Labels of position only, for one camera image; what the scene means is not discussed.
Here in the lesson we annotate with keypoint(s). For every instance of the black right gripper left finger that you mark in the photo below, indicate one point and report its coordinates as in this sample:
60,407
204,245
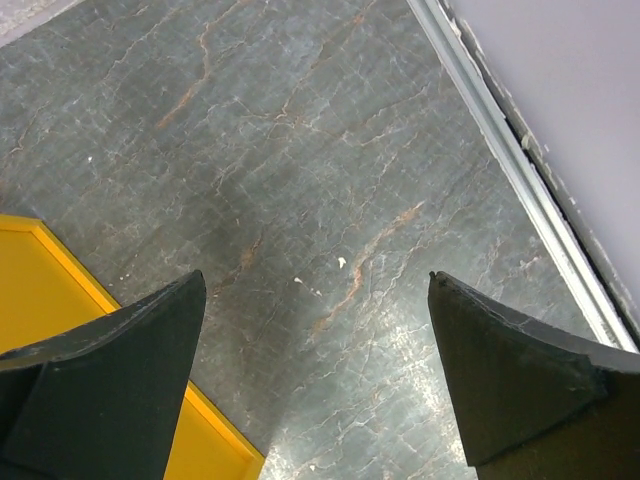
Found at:
102,400

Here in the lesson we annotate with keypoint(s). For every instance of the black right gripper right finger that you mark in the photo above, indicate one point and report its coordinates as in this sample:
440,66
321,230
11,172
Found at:
532,401

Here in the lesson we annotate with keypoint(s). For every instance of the yellow cabinet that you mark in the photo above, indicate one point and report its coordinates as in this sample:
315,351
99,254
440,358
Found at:
46,291

